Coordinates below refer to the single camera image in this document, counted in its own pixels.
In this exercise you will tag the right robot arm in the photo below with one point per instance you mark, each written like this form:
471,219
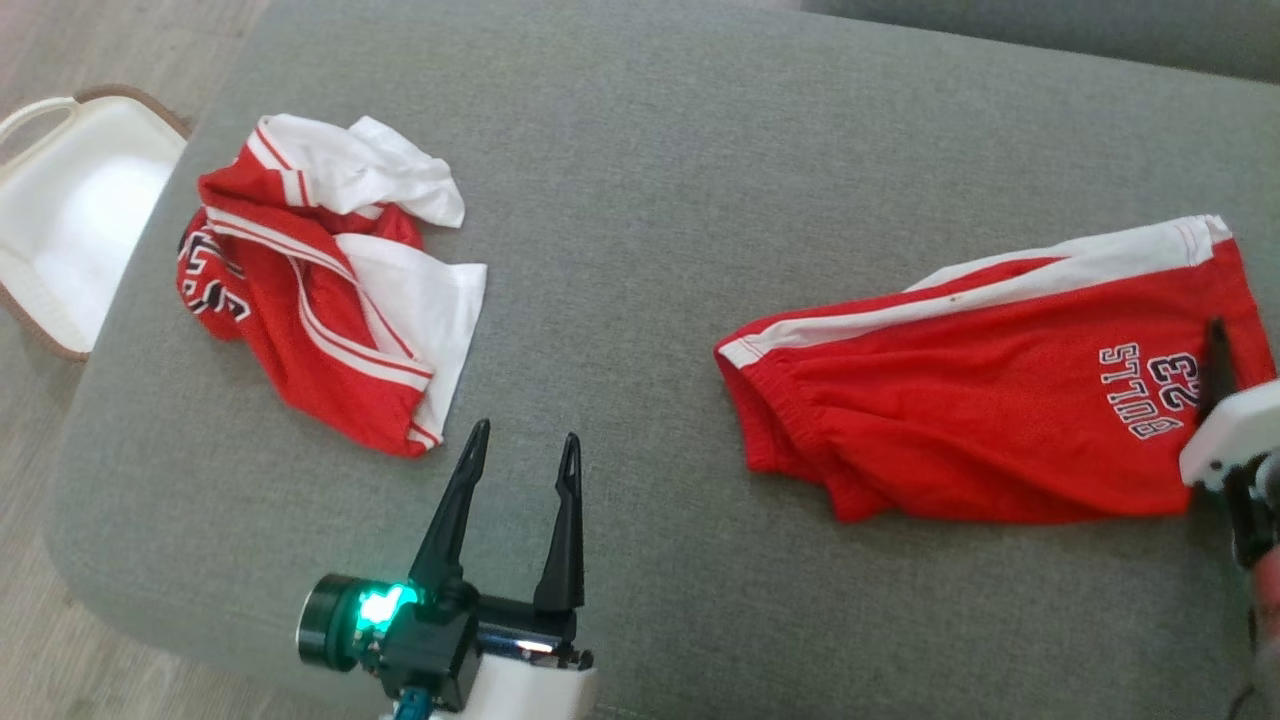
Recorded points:
1255,520

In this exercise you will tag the red Bulls 23 shorts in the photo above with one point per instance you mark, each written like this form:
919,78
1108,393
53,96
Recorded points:
980,400

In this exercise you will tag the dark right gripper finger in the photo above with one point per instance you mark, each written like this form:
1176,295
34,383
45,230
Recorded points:
1217,365

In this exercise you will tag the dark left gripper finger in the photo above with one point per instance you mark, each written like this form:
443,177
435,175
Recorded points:
565,540
450,520

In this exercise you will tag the large grey sofa seat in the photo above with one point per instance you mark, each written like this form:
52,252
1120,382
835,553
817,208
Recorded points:
650,250

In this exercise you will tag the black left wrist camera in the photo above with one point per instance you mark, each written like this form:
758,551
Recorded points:
430,660

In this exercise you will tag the grey sofa cushion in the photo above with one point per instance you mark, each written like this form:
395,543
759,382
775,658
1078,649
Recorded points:
1050,30

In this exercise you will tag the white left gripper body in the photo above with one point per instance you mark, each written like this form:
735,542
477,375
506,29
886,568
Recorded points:
535,690

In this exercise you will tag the white laundry basket brown rim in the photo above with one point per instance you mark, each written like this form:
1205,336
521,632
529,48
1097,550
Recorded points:
70,220

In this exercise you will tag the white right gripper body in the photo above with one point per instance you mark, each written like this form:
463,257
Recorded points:
1235,430

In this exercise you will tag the red white basketball jersey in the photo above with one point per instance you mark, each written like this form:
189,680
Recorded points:
320,300

